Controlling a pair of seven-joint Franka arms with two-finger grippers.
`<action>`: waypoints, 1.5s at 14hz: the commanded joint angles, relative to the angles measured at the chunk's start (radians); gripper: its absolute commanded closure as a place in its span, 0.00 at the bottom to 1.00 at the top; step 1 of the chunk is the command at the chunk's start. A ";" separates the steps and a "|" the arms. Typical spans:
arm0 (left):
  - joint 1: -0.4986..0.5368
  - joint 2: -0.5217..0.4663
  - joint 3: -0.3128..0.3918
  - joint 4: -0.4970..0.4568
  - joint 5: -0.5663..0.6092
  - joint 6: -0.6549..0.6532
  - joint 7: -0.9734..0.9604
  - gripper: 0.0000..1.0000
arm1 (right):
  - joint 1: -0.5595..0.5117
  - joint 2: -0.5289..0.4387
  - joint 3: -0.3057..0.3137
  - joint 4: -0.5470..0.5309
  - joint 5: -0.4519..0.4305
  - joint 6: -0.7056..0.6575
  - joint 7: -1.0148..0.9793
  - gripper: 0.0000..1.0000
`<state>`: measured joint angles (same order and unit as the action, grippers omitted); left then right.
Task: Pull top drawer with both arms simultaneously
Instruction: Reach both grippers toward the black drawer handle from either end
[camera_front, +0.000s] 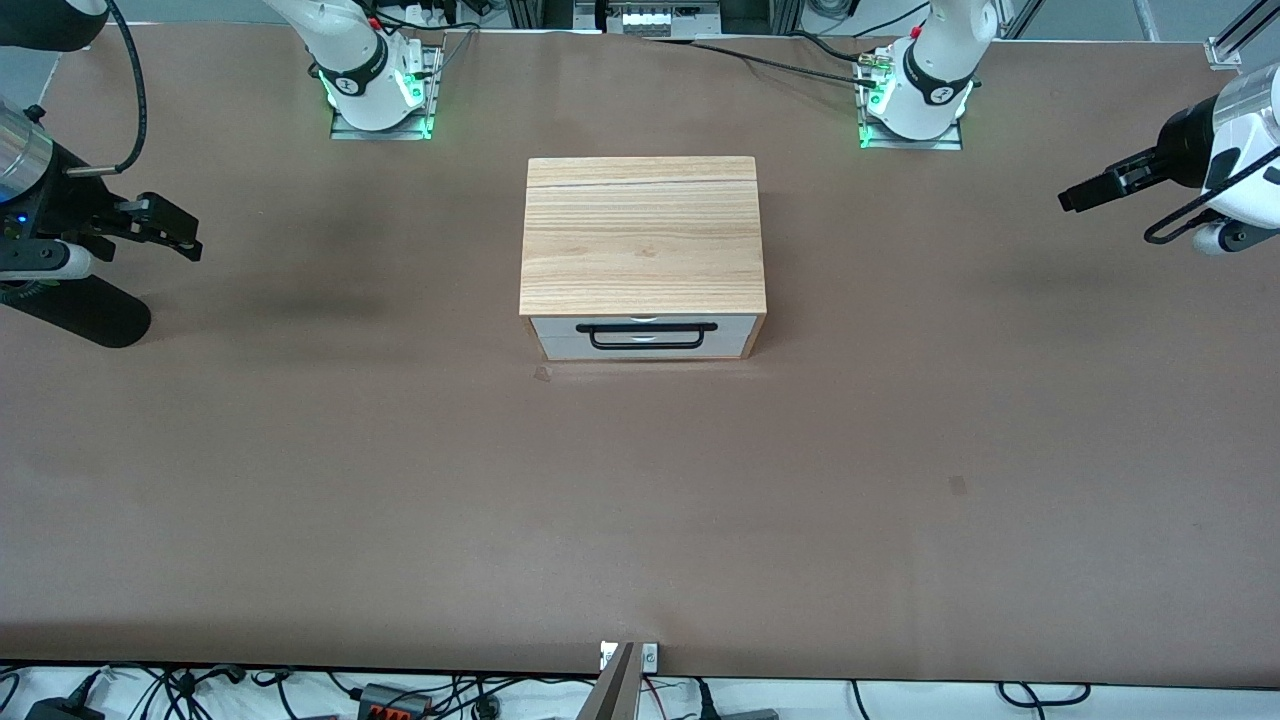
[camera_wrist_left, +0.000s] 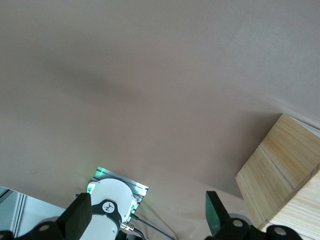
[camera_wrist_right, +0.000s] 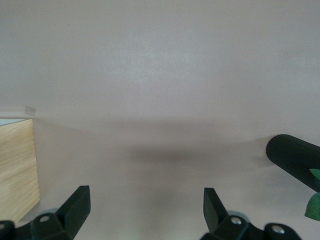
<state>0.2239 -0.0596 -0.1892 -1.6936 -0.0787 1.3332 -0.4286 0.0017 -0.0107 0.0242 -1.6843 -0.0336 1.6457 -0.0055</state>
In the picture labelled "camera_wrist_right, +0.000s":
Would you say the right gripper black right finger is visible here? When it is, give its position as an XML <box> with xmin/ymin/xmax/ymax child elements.
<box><xmin>199</xmin><ymin>187</ymin><xmax>301</xmax><ymax>240</ymax></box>

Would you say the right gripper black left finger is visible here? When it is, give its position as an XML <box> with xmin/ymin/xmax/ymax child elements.
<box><xmin>29</xmin><ymin>185</ymin><xmax>91</xmax><ymax>240</ymax></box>

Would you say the light wooden drawer cabinet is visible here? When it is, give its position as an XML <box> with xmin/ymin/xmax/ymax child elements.
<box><xmin>0</xmin><ymin>118</ymin><xmax>41</xmax><ymax>224</ymax></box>

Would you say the black ribbed vase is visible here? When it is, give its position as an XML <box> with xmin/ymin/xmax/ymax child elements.
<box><xmin>264</xmin><ymin>134</ymin><xmax>320</xmax><ymax>194</ymax></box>

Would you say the artificial rose with green leaves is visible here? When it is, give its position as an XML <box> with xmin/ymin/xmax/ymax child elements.
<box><xmin>304</xmin><ymin>167</ymin><xmax>320</xmax><ymax>222</ymax></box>

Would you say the small clear tape piece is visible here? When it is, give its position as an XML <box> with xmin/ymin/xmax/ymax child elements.
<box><xmin>24</xmin><ymin>105</ymin><xmax>37</xmax><ymax>117</ymax></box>

